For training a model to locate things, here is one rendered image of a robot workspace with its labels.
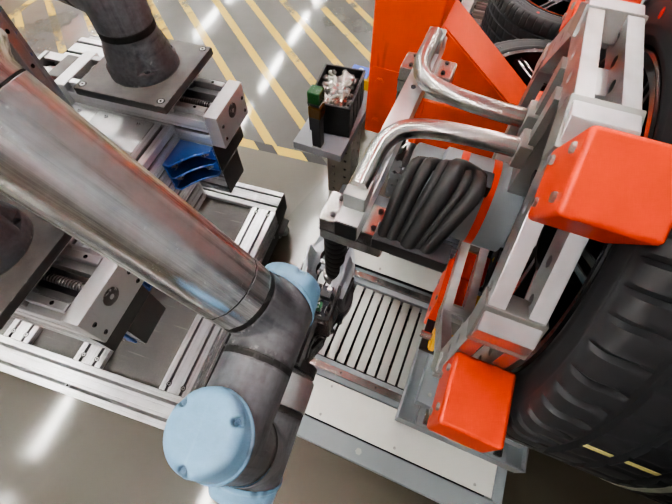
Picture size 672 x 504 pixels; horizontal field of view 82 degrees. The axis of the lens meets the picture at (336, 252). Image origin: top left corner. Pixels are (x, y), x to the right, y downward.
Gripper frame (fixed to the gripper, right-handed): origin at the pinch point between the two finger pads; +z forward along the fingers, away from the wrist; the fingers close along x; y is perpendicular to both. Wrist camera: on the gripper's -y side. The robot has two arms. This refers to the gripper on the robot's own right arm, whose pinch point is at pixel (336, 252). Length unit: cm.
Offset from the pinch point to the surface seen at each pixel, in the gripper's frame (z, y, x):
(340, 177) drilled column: 75, -72, 22
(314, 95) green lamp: 55, -17, 24
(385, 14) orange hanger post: 61, 4, 8
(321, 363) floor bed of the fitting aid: 0, -75, 5
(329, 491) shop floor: -34, -83, -9
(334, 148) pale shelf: 58, -38, 19
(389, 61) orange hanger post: 61, -7, 6
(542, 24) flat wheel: 144, -34, -39
